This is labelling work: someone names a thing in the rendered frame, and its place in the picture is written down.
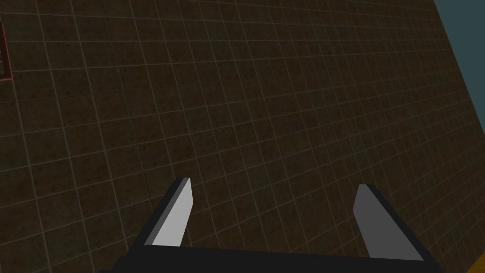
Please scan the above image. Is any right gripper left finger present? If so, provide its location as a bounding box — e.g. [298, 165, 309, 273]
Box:
[132, 177, 194, 248]

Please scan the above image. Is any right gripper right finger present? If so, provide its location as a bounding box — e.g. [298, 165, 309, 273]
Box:
[352, 183, 437, 262]

